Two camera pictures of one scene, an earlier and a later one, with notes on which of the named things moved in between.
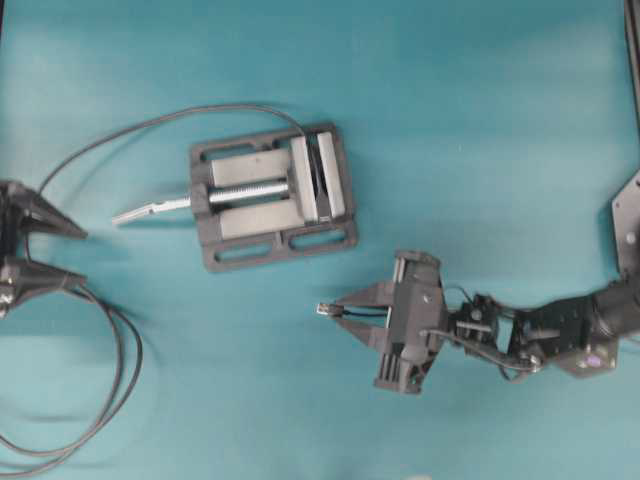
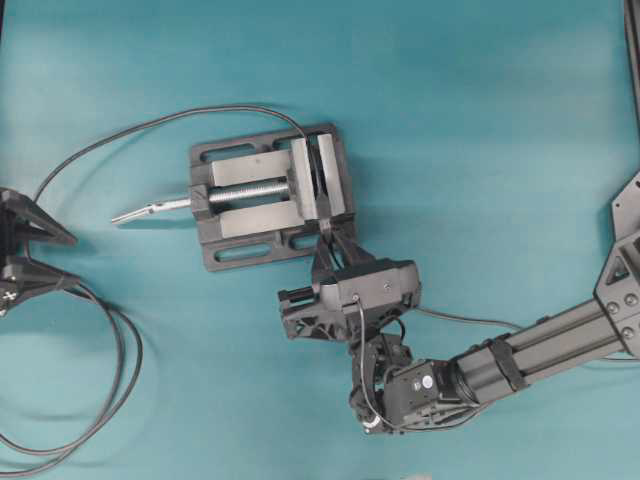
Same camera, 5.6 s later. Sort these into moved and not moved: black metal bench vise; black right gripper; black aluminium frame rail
Moved: black right gripper
Not moved: black aluminium frame rail; black metal bench vise
